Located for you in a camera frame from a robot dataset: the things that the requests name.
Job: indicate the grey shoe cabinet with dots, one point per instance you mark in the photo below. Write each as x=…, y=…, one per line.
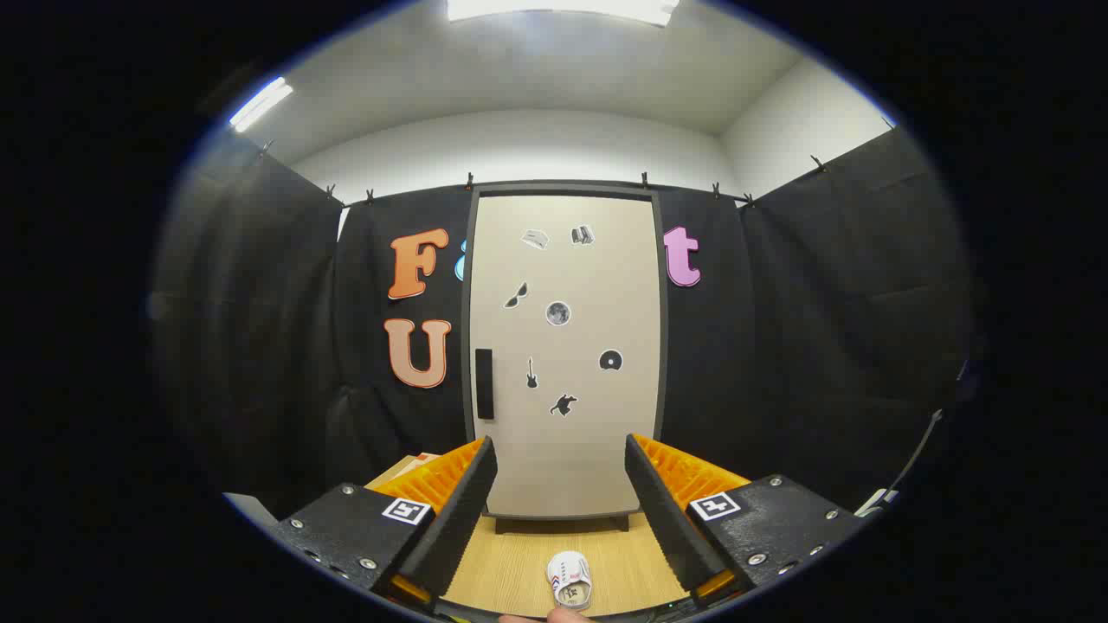
x=563, y=188

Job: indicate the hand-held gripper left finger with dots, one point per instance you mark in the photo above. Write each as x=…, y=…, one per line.
x=459, y=528

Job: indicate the white canvas shoe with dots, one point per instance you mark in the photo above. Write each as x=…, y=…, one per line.
x=569, y=575

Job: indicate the black backdrop cloth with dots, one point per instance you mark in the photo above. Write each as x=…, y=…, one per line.
x=736, y=363

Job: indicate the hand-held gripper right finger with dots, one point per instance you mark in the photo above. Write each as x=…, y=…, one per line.
x=666, y=519

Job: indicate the stack of books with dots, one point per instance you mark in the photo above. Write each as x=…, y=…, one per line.
x=420, y=460

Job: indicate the ceiling light panel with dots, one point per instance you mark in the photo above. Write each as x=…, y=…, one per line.
x=563, y=9
x=260, y=104

